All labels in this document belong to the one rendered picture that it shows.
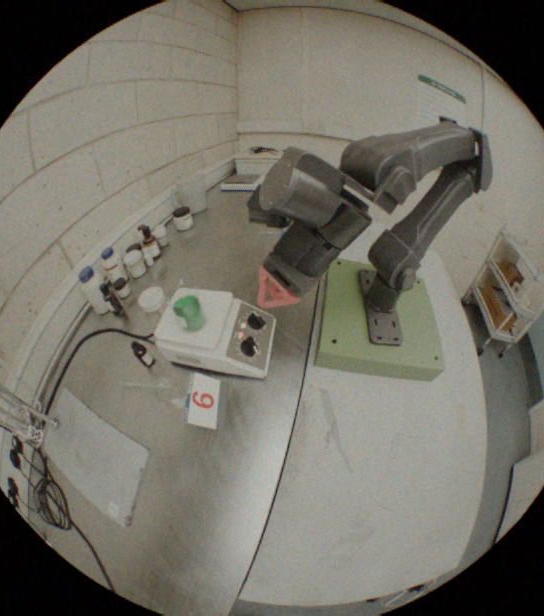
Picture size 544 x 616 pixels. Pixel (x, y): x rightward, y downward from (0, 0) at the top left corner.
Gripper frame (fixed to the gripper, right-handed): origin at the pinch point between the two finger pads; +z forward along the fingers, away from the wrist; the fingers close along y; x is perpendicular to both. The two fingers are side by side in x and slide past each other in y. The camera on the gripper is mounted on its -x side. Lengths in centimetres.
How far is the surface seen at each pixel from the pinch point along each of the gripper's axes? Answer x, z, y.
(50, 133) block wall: -70, -7, 23
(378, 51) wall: -70, -115, -119
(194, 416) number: 5.3, 12.5, 18.2
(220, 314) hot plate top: -3.8, 6.5, 4.3
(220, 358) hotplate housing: 1.5, 7.9, 9.4
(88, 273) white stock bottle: -36.4, 22.3, 16.2
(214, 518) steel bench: 19.1, 12.4, 30.7
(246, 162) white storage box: -72, 15, -85
